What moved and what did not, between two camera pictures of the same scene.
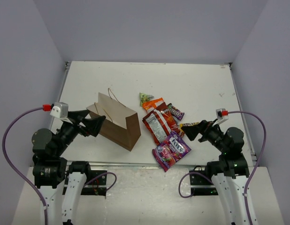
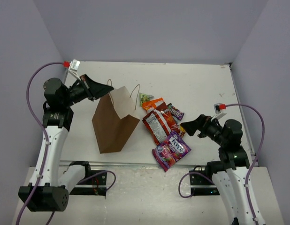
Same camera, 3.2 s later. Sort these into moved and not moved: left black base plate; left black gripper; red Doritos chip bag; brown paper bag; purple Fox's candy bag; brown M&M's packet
Moved: brown paper bag; left black gripper
Not moved: purple Fox's candy bag; brown M&M's packet; red Doritos chip bag; left black base plate
